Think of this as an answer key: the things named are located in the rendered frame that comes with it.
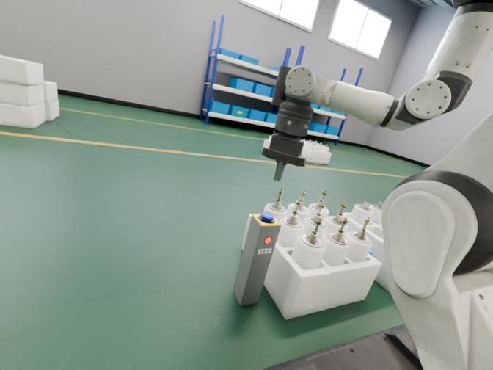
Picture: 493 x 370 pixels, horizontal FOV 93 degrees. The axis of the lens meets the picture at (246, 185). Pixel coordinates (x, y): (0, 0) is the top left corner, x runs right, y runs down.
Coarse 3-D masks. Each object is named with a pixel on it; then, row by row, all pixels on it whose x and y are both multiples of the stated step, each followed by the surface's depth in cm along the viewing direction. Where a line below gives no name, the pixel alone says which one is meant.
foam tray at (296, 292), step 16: (272, 256) 85; (288, 256) 80; (368, 256) 91; (272, 272) 85; (288, 272) 77; (304, 272) 74; (320, 272) 75; (336, 272) 78; (352, 272) 82; (368, 272) 87; (272, 288) 85; (288, 288) 76; (304, 288) 74; (320, 288) 78; (336, 288) 82; (352, 288) 87; (368, 288) 92; (288, 304) 76; (304, 304) 78; (320, 304) 82; (336, 304) 87
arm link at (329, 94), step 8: (320, 80) 61; (328, 80) 60; (320, 88) 61; (328, 88) 60; (336, 88) 54; (344, 88) 54; (320, 96) 62; (328, 96) 60; (336, 96) 55; (320, 104) 62; (328, 104) 57; (336, 104) 56
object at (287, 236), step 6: (282, 222) 87; (282, 228) 86; (288, 228) 84; (294, 228) 84; (300, 228) 85; (282, 234) 86; (288, 234) 85; (294, 234) 85; (300, 234) 86; (282, 240) 86; (288, 240) 86; (294, 240) 86; (282, 246) 87; (288, 246) 86; (294, 246) 87
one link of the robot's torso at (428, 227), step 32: (416, 192) 32; (448, 192) 29; (384, 224) 36; (416, 224) 31; (448, 224) 28; (416, 256) 31; (448, 256) 29; (416, 288) 31; (448, 288) 29; (480, 288) 31; (416, 320) 33; (448, 320) 29; (480, 320) 29; (448, 352) 31; (480, 352) 29
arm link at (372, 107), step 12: (348, 84) 55; (348, 96) 54; (360, 96) 53; (372, 96) 52; (384, 96) 52; (348, 108) 55; (360, 108) 54; (372, 108) 52; (384, 108) 51; (396, 108) 51; (360, 120) 57; (372, 120) 54; (384, 120) 53; (396, 120) 52; (408, 120) 49; (420, 120) 48
